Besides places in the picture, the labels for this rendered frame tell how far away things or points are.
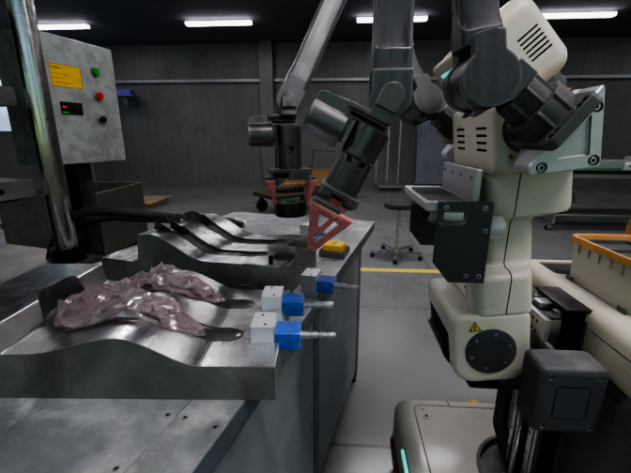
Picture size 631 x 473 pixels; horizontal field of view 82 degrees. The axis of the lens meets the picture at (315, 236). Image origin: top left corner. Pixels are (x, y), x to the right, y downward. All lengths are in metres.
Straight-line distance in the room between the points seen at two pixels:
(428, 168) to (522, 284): 7.84
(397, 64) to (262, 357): 0.45
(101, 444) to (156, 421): 0.06
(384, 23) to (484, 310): 0.56
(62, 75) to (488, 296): 1.40
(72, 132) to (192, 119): 8.24
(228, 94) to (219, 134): 0.97
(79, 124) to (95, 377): 1.06
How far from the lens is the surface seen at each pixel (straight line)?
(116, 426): 0.58
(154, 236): 0.94
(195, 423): 0.55
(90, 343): 0.59
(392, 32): 0.58
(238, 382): 0.55
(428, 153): 8.67
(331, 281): 0.83
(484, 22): 0.61
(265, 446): 0.85
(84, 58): 1.59
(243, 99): 9.31
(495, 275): 0.81
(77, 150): 1.51
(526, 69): 0.61
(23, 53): 1.31
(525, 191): 0.81
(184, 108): 9.77
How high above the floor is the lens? 1.16
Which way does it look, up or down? 15 degrees down
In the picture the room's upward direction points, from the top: straight up
